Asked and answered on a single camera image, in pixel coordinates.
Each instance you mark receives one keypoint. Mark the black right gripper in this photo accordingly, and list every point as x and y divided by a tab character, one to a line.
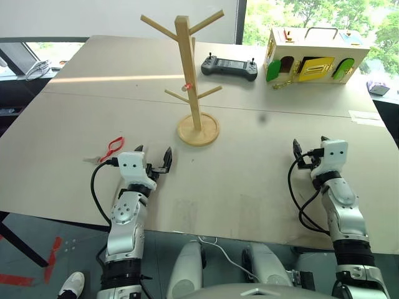
308	162

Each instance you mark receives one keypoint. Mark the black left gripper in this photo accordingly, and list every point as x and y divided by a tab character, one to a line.
154	170

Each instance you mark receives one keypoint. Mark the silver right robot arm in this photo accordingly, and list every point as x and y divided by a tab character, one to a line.
346	215

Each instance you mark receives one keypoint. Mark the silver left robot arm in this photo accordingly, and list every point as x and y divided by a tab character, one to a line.
124	215

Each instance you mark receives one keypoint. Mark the clear tape patch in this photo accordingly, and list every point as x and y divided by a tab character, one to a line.
366	118

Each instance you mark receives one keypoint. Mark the wooden latch box coloured doors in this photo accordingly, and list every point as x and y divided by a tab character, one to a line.
315	50

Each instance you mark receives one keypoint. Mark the wooden tree-shaped hanging rack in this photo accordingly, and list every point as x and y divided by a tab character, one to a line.
187	62

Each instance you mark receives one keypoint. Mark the grey handheld remote controller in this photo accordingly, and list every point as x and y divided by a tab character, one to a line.
229	68

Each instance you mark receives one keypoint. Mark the silver rounded robot leg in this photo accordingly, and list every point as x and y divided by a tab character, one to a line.
184	271
269	264

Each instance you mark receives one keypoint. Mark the red floor tape strip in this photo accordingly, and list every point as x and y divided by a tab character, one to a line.
15	279
53	258

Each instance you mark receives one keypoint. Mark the white shoe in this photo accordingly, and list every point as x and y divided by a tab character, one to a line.
72	284

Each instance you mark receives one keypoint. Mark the black table leg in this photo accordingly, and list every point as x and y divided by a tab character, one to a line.
23	241

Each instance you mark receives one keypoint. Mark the grey robot torso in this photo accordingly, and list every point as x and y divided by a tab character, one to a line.
258	292

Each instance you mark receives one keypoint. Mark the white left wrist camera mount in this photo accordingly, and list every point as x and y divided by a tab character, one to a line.
133	166

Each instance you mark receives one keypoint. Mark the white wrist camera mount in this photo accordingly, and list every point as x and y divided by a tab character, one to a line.
333	155
133	166

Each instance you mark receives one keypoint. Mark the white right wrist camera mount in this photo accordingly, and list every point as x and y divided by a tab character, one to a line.
333	155

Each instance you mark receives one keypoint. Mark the black window frame post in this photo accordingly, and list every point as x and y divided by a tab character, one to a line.
240	21

